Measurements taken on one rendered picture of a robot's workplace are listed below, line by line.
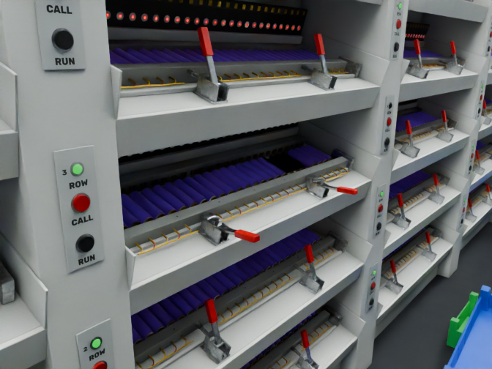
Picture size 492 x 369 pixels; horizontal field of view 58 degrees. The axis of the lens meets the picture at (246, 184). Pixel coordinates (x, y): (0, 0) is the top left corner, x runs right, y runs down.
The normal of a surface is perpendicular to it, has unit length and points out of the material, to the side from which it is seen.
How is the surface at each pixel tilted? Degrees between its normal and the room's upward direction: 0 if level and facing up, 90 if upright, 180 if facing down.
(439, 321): 0
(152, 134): 108
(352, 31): 90
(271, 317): 18
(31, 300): 90
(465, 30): 90
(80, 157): 90
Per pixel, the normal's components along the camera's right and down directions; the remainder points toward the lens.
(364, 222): -0.66, 0.22
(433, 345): 0.00, -0.96
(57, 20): 0.75, 0.19
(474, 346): -0.22, -0.82
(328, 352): 0.23, -0.85
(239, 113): 0.72, 0.47
